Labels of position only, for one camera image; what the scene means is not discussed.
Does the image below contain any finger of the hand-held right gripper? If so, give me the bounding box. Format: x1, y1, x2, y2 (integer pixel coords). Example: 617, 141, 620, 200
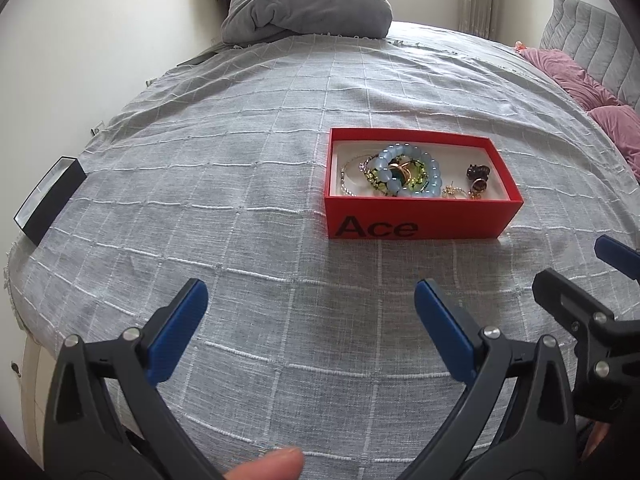
594, 235, 640, 282
531, 267, 640, 422

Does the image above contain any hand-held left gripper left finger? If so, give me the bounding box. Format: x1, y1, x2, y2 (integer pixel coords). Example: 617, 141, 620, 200
42, 277, 224, 480

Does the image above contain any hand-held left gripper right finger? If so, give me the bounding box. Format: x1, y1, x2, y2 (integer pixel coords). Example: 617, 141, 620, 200
399, 277, 581, 480

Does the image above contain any red cardboard box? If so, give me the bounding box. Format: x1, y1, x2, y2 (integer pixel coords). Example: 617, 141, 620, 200
324, 127, 525, 241

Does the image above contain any green bead bracelet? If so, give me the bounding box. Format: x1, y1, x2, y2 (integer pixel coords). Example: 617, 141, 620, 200
364, 156, 439, 197

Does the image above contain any light blue bead bracelet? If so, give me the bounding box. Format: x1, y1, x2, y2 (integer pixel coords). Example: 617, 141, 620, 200
372, 142, 444, 199

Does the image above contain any person's left hand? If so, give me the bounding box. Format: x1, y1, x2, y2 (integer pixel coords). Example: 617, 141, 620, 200
221, 447, 306, 480

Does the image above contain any pink velvet pillow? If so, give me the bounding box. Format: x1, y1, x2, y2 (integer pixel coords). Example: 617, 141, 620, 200
515, 45, 624, 111
586, 104, 640, 182

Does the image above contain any grey checked bedspread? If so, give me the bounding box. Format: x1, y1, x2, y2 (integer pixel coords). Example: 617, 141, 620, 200
2, 22, 640, 480

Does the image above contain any black box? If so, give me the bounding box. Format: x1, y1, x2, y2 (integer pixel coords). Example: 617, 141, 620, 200
13, 156, 88, 247

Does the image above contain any grey padded headboard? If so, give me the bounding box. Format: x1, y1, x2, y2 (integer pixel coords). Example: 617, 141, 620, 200
539, 0, 640, 111

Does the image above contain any folded grey blanket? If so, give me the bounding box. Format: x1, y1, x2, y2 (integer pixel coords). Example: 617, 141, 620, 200
221, 0, 394, 47

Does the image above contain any silver chain bracelet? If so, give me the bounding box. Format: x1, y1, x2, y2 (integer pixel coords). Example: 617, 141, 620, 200
340, 152, 382, 197

